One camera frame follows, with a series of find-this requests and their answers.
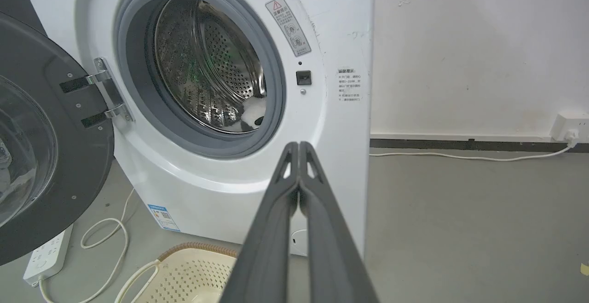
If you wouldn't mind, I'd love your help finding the white plug with cable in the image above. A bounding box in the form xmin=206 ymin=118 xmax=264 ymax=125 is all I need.
xmin=370 ymin=129 xmax=580 ymax=162

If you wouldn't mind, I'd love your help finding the white power strip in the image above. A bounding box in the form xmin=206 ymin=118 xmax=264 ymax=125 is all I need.
xmin=23 ymin=224 xmax=74 ymax=287

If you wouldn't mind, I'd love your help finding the white wall socket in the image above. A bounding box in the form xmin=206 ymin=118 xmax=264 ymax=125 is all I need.
xmin=550 ymin=113 xmax=589 ymax=143

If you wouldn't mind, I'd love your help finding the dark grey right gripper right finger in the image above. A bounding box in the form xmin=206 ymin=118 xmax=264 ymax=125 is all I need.
xmin=299 ymin=142 xmax=379 ymax=303

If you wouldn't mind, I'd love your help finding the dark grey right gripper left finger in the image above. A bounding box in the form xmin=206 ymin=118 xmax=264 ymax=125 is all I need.
xmin=220 ymin=142 xmax=300 ymax=303

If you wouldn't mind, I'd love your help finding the dark grey washing machine door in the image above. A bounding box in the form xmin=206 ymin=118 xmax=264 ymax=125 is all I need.
xmin=0 ymin=0 xmax=115 ymax=267

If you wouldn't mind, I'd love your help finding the white and black plush toy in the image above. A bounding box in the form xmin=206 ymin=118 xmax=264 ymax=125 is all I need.
xmin=226 ymin=95 xmax=267 ymax=133

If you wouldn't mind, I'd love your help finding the white power strip cable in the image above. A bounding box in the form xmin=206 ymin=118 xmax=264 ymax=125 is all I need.
xmin=39 ymin=188 xmax=137 ymax=303

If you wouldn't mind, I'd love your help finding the chrome door hinge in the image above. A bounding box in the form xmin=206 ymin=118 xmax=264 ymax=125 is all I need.
xmin=86 ymin=57 xmax=134 ymax=122

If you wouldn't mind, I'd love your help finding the white front-loading washing machine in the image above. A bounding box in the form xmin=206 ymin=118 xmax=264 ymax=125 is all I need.
xmin=18 ymin=0 xmax=374 ymax=257

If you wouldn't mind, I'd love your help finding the cream plastic laundry basket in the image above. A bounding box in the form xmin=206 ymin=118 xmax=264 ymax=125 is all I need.
xmin=115 ymin=242 xmax=240 ymax=303

